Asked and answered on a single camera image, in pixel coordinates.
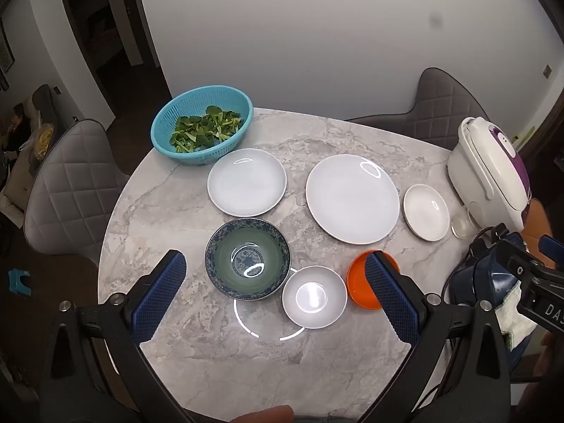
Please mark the grey armchair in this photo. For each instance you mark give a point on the grey armchair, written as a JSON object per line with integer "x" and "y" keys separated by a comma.
{"x": 44, "y": 101}

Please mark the orange bowl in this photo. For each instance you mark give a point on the orange bowl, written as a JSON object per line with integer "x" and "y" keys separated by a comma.
{"x": 357, "y": 286}

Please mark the teal plastic colander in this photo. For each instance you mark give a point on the teal plastic colander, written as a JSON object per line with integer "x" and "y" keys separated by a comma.
{"x": 165, "y": 141}

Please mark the green leafy vegetables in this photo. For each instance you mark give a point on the green leafy vegetables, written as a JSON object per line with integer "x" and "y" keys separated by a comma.
{"x": 202, "y": 130}

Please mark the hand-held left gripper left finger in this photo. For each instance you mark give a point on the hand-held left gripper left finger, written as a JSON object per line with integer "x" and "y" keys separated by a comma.
{"x": 161, "y": 299}

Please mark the dark door frame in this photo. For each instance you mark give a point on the dark door frame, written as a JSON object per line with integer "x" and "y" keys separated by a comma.
{"x": 147, "y": 31}

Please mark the framed wall picture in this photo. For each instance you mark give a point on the framed wall picture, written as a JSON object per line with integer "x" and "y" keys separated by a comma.
{"x": 5, "y": 48}

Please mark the medium white plate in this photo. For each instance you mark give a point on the medium white plate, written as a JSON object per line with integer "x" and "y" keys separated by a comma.
{"x": 246, "y": 183}

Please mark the light grey quilted chair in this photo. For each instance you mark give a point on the light grey quilted chair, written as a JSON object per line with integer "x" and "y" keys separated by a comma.
{"x": 75, "y": 185}

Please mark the clear glass cup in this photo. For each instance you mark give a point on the clear glass cup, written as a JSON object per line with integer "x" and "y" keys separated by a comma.
{"x": 462, "y": 228}

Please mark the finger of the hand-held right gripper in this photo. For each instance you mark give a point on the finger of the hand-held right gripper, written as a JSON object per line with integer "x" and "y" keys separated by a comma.
{"x": 550, "y": 246}
{"x": 513, "y": 251}

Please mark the yellow cloth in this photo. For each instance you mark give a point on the yellow cloth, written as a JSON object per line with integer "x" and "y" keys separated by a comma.
{"x": 44, "y": 141}

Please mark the blue patterned green bowl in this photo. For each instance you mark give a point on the blue patterned green bowl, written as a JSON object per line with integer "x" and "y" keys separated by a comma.
{"x": 229, "y": 251}

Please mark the large white plate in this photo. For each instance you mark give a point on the large white plate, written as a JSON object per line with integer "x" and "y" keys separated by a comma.
{"x": 352, "y": 198}

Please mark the person's left hand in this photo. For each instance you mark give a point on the person's left hand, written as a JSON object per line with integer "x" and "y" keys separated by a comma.
{"x": 268, "y": 415}

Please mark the white rice cooker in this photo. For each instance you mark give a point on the white rice cooker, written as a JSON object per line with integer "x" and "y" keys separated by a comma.
{"x": 484, "y": 172}

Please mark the dark blue appliance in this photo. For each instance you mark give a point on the dark blue appliance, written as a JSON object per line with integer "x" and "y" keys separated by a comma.
{"x": 480, "y": 277}

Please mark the dark grey quilted chair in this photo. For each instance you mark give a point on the dark grey quilted chair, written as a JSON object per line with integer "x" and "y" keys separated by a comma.
{"x": 440, "y": 105}

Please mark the teal plastic stool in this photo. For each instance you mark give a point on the teal plastic stool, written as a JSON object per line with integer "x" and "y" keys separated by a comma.
{"x": 20, "y": 282}

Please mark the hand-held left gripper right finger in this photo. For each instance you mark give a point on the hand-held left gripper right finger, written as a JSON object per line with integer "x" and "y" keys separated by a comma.
{"x": 390, "y": 299}

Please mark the white cloth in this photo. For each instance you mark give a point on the white cloth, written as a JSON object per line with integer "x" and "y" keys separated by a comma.
{"x": 513, "y": 317}

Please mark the small white bowl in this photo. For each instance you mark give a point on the small white bowl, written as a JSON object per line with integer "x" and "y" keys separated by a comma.
{"x": 313, "y": 297}

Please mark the wall socket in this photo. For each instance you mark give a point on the wall socket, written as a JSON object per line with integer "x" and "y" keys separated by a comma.
{"x": 548, "y": 71}

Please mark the small white plate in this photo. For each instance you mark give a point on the small white plate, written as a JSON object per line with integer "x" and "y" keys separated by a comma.
{"x": 426, "y": 212}

